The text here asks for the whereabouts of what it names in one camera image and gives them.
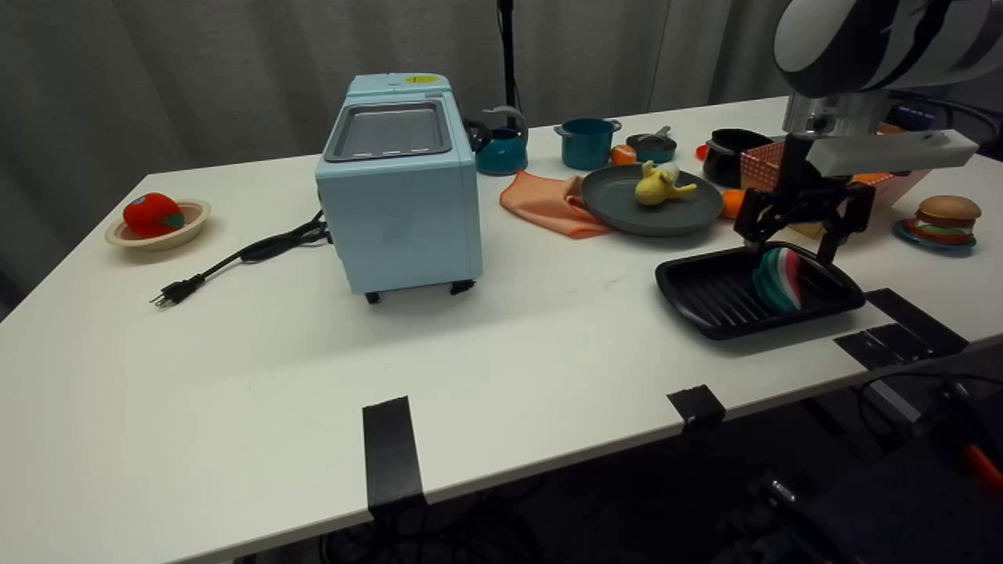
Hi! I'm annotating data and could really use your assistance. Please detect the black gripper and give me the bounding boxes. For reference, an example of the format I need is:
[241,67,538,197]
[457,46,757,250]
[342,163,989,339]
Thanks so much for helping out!
[734,127,880,267]

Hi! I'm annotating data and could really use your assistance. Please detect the light blue toaster oven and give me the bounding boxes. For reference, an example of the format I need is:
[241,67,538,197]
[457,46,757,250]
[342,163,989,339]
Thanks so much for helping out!
[314,67,486,306]

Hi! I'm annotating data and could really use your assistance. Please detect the small black tape square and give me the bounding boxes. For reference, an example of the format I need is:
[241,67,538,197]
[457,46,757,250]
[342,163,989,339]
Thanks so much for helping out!
[664,383,727,425]

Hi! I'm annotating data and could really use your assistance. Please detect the plush peeled yellow banana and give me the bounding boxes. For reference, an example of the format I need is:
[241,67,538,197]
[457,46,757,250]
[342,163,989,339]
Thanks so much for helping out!
[635,166,707,208]

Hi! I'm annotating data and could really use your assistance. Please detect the long black tape strip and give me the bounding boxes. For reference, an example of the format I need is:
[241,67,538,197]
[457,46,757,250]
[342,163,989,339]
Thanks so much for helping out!
[360,393,431,511]
[864,288,972,359]

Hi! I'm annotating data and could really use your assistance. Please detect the dark grey round plate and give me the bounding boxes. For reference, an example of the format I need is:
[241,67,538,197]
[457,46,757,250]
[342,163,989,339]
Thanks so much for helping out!
[578,163,727,241]

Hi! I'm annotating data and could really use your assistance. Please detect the teal toy kettle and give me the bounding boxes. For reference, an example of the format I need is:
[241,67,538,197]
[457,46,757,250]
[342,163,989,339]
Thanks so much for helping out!
[464,102,533,177]

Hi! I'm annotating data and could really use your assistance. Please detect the black stand pole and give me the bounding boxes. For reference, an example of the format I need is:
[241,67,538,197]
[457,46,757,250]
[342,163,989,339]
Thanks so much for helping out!
[492,0,525,110]

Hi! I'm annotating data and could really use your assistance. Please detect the small teal toy pan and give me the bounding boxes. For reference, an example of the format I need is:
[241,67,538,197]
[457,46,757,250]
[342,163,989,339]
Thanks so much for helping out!
[624,124,680,166]

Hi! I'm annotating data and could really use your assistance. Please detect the salmon orange towel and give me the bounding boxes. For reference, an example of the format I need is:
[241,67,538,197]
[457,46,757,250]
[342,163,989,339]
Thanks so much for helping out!
[498,170,615,241]

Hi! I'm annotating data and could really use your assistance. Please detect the plain orange toy fruit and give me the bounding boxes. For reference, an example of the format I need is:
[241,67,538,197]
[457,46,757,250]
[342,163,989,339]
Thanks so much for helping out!
[717,184,748,222]

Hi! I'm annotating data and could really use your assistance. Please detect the black power cord with plug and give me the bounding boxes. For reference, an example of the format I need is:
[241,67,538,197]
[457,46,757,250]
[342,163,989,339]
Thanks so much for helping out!
[151,208,334,309]

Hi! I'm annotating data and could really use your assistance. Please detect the red plush pepper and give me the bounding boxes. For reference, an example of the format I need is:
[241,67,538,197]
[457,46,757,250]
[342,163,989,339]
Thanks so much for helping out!
[118,191,188,241]

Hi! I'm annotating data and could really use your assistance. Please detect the short black tape strip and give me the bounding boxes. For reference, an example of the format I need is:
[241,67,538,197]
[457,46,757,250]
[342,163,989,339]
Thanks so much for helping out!
[834,332,894,372]
[879,323,928,359]

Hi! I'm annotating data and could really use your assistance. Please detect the teal toy pot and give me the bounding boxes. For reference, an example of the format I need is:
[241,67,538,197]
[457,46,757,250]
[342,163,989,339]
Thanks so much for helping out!
[552,114,627,176]

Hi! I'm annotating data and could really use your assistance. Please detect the small blue plate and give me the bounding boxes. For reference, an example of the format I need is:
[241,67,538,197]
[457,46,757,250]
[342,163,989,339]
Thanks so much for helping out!
[894,220,984,256]

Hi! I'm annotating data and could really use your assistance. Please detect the plush watermelon slice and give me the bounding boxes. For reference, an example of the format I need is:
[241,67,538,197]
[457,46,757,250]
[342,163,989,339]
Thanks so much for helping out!
[752,244,807,317]

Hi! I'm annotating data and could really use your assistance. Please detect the black ridged grill tray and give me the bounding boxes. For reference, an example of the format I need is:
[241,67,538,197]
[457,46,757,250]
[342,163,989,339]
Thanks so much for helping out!
[653,241,873,344]

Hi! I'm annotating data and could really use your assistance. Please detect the red handled tool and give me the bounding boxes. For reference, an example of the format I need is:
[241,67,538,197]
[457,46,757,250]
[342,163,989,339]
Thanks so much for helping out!
[964,440,1003,494]

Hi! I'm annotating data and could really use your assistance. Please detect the white plate with red fruit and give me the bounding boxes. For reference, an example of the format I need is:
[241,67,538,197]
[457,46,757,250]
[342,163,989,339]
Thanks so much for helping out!
[103,197,212,253]

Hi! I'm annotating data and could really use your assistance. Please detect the red checkered basket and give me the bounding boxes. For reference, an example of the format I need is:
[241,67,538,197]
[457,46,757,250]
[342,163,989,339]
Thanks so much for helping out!
[740,138,928,216]

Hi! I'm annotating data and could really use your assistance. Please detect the toy burger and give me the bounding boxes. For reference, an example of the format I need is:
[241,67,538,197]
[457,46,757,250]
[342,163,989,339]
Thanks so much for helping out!
[904,194,984,250]

